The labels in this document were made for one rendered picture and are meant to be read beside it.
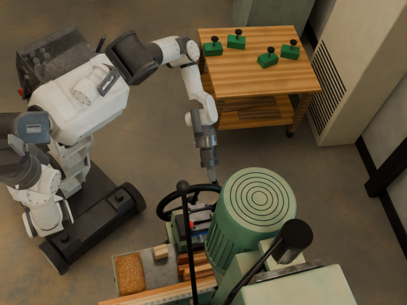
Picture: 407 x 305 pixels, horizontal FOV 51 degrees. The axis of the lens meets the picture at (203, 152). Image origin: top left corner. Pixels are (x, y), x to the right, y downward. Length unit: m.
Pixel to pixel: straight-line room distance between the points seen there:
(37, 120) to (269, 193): 0.68
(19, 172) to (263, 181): 0.54
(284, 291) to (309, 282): 0.06
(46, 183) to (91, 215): 1.31
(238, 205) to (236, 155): 1.91
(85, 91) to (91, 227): 1.26
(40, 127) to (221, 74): 1.47
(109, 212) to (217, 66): 1.05
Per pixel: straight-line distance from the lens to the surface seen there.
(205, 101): 1.66
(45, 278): 2.51
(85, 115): 1.32
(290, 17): 3.46
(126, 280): 1.47
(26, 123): 1.27
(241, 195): 0.97
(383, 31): 2.42
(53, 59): 1.36
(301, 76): 2.69
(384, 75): 2.66
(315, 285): 0.92
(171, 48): 1.57
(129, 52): 1.43
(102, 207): 2.41
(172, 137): 2.88
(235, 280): 1.05
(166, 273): 1.51
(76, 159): 1.97
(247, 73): 2.60
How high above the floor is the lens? 2.34
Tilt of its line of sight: 56 degrees down
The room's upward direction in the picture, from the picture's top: 12 degrees clockwise
